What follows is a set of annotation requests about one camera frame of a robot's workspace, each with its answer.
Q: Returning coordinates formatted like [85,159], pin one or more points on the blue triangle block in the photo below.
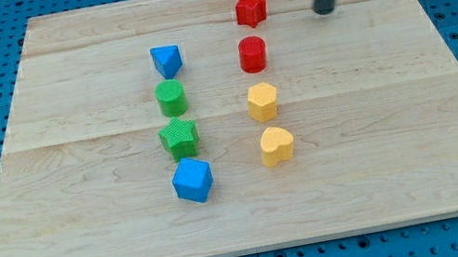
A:
[167,60]

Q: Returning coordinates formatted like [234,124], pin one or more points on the yellow hexagon block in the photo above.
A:
[262,102]

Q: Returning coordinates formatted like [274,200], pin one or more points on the green star block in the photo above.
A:
[180,138]

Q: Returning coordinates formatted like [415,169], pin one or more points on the yellow heart block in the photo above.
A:
[277,145]

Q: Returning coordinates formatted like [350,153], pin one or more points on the blue cube block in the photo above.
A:
[192,180]

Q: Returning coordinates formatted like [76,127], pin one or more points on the green cylinder block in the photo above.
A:
[171,99]

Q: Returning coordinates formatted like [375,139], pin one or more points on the light wooden board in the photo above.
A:
[369,93]

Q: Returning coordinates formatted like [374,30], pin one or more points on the red cylinder block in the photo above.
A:
[252,56]

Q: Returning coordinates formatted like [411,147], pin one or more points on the red star block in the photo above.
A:
[250,12]

